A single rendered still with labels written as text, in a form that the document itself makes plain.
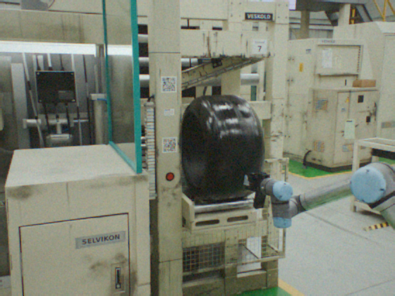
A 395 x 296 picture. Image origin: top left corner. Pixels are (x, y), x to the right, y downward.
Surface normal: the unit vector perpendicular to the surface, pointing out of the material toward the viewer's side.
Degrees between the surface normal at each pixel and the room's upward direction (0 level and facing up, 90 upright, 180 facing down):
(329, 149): 90
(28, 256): 90
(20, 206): 90
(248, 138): 70
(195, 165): 57
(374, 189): 84
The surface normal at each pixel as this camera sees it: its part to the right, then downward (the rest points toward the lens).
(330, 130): -0.87, 0.10
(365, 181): -0.69, 0.04
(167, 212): 0.35, 0.18
